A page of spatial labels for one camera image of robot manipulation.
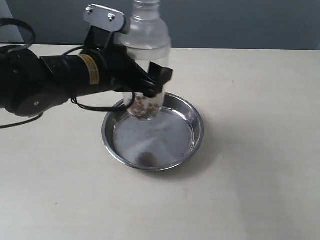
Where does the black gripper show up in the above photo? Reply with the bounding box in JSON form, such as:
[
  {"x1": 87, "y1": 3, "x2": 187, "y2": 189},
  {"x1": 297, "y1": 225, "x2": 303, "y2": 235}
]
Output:
[{"x1": 102, "y1": 43, "x2": 174, "y2": 98}]

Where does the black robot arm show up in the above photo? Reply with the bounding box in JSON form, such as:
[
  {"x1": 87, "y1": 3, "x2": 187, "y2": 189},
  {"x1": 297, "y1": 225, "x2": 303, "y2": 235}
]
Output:
[{"x1": 0, "y1": 45, "x2": 173, "y2": 117}]

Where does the round stainless steel pan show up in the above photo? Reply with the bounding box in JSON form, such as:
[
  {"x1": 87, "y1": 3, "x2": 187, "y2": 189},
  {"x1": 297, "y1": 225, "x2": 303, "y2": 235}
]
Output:
[{"x1": 101, "y1": 93, "x2": 205, "y2": 172}]

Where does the black cable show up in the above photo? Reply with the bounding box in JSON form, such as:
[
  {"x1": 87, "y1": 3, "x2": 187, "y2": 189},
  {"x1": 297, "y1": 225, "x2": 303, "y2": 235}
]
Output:
[{"x1": 0, "y1": 17, "x2": 136, "y2": 130}]

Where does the clear plastic shaker bottle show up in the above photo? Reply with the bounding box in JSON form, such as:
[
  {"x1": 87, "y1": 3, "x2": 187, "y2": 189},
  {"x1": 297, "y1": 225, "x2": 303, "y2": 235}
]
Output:
[{"x1": 119, "y1": 0, "x2": 171, "y2": 120}]

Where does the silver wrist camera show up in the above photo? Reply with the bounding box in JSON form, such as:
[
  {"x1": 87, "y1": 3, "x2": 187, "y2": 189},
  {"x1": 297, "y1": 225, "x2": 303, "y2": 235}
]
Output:
[{"x1": 83, "y1": 3, "x2": 131, "y2": 34}]

